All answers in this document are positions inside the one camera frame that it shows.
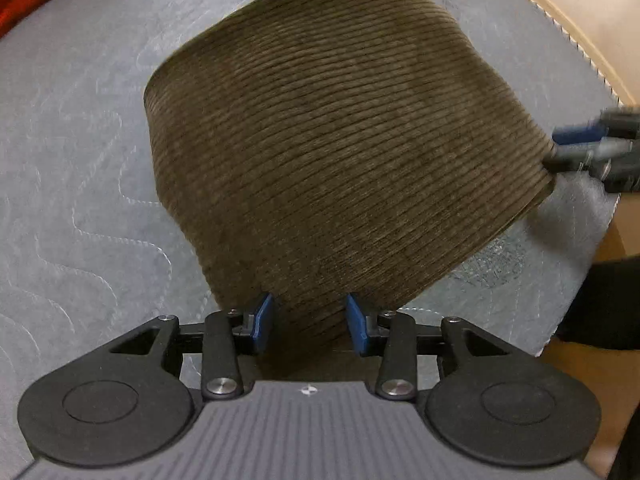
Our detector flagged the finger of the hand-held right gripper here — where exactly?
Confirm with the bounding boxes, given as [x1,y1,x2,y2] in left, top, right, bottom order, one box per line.
[553,109,640,147]
[542,141,624,176]

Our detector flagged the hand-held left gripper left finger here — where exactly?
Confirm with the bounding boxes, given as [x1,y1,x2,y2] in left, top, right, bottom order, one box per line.
[108,293,276,402]

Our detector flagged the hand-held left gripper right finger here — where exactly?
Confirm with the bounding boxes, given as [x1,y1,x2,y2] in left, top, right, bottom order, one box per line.
[345,292,512,402]

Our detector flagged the brown corduroy pants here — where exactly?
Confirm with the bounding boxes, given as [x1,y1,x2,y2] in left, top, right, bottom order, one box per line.
[142,0,557,381]

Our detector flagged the dark cloth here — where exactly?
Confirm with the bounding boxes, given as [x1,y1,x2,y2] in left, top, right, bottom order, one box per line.
[553,258,640,352]

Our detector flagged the beige padded bed frame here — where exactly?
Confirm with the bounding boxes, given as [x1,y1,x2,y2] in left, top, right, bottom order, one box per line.
[479,0,640,480]

